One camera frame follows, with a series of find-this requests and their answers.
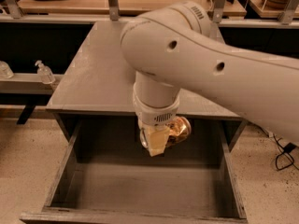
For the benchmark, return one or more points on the crushed orange soda can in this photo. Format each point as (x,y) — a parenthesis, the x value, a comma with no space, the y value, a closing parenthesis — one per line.
(180,129)

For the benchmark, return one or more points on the light wooden desk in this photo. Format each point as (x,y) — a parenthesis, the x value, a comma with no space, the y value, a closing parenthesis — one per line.
(92,7)

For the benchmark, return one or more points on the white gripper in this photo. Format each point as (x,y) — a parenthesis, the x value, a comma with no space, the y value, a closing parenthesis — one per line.
(155,115)

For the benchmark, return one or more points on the grey metal shelf rail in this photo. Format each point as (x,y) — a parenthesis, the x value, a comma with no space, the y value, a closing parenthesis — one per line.
(28,83)

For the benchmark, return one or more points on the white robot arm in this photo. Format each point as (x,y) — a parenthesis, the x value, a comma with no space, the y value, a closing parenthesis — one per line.
(170,50)

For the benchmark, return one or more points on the clear pump bottle left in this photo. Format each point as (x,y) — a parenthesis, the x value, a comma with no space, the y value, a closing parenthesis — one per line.
(46,75)

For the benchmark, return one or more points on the clear bottle far left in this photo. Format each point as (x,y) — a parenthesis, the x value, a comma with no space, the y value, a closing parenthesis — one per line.
(5,71)

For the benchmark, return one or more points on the grey wooden cabinet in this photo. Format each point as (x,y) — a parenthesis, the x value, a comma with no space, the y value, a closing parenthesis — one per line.
(99,82)

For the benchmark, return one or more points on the open grey top drawer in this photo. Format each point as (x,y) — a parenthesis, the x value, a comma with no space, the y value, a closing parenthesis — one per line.
(107,177)

